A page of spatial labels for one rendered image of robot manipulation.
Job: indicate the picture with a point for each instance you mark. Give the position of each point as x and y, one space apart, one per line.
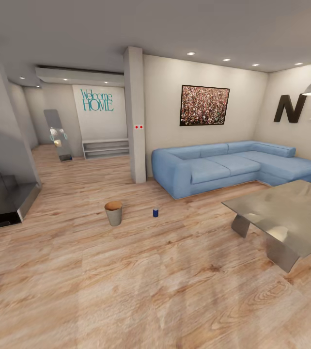
203 105

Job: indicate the trash can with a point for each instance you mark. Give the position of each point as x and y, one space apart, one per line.
114 212

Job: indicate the standing mirror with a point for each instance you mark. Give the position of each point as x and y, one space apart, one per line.
58 135

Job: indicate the sofa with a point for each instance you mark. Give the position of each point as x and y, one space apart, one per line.
192 170

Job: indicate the coffee table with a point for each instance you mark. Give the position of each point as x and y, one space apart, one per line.
284 213

